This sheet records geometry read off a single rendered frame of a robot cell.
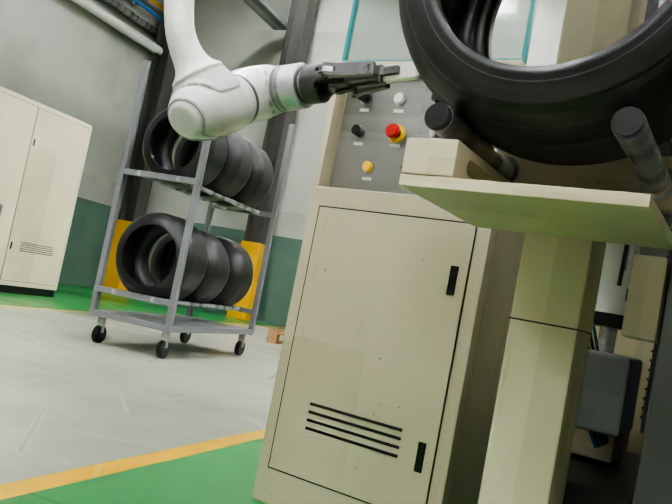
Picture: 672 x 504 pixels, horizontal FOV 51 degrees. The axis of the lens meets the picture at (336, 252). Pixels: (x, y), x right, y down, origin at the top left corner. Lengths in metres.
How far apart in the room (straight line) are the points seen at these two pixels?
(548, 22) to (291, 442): 9.59
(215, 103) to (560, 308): 0.73
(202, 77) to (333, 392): 0.96
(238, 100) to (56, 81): 10.28
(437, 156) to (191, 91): 0.45
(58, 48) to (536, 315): 10.61
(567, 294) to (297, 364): 0.87
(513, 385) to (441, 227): 0.57
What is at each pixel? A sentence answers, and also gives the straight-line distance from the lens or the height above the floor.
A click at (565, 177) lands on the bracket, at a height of 0.90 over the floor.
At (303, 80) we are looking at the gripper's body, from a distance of 1.37.
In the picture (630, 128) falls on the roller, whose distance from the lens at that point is 1.04.
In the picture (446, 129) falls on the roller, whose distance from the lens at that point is 1.13.
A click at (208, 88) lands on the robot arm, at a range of 1.30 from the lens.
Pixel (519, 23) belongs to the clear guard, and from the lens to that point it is 1.97.
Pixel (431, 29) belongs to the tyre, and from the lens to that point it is 1.19.
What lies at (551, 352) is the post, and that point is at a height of 0.57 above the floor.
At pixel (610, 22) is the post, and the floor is 1.21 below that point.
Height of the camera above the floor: 0.59
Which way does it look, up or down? 4 degrees up
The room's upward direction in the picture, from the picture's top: 11 degrees clockwise
